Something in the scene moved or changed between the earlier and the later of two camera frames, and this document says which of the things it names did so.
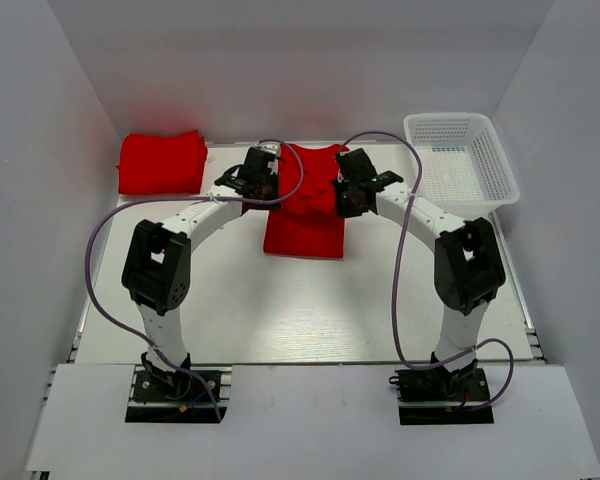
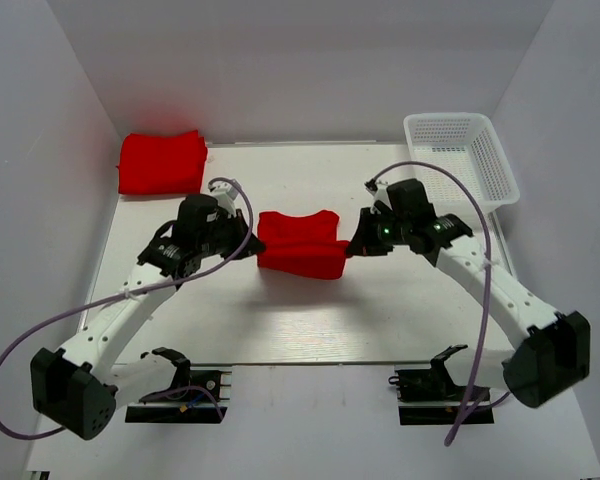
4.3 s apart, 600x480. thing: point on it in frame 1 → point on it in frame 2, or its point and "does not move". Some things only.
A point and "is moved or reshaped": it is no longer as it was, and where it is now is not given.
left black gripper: (274, 180) → (248, 245)
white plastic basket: (464, 165) does not move
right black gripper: (342, 210) → (364, 242)
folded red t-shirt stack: (166, 163) does not move
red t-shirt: (307, 225) is moved or reshaped
